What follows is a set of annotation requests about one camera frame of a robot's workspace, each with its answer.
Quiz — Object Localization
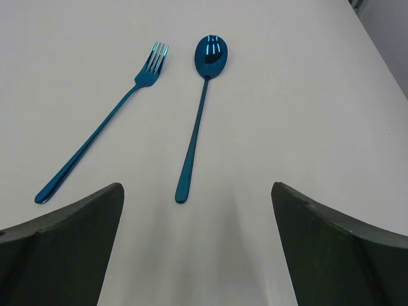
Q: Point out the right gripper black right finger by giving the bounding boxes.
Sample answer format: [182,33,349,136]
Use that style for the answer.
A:
[271,182,407,305]

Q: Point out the blue metallic fork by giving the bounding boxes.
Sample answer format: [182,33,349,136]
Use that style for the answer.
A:
[34,42,169,204]

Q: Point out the blue metallic spoon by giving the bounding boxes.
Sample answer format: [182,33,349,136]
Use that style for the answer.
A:
[175,35,228,204]

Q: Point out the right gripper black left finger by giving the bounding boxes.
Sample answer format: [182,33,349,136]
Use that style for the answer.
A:
[1,182,124,305]

